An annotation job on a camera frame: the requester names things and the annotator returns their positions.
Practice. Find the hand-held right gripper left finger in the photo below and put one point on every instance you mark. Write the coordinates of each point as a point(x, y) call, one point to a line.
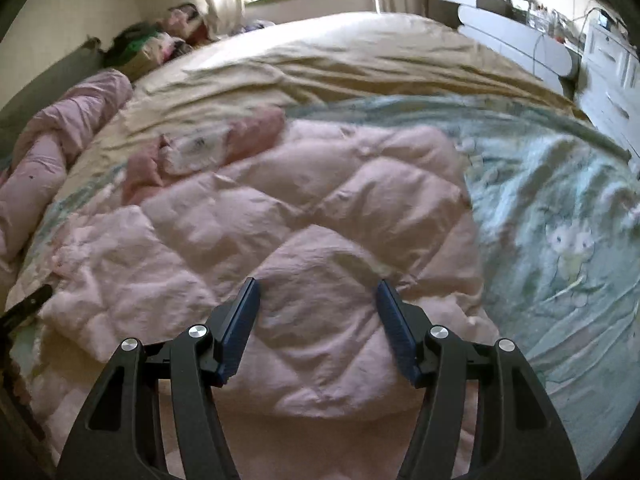
point(239, 330)

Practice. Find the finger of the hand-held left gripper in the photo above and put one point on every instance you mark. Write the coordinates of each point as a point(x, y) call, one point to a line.
point(30, 304)

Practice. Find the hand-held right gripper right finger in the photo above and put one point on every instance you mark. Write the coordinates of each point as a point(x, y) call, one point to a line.
point(395, 330)

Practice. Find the pink quilted jacket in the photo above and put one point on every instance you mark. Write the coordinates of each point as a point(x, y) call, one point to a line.
point(300, 200)

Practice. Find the pile of clothes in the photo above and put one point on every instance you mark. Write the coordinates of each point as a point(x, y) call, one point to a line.
point(160, 42)

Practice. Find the pink duvet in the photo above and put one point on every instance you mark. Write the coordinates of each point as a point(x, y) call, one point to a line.
point(45, 160)

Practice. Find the cartoon print blanket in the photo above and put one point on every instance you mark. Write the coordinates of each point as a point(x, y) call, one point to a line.
point(550, 210)

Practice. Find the grey-green pillow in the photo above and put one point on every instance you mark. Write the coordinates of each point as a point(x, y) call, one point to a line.
point(50, 80)

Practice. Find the bed with tan sheet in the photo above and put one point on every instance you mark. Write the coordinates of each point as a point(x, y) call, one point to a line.
point(325, 60)

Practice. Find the white drawer cabinet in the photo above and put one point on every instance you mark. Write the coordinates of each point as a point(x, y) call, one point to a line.
point(612, 75)

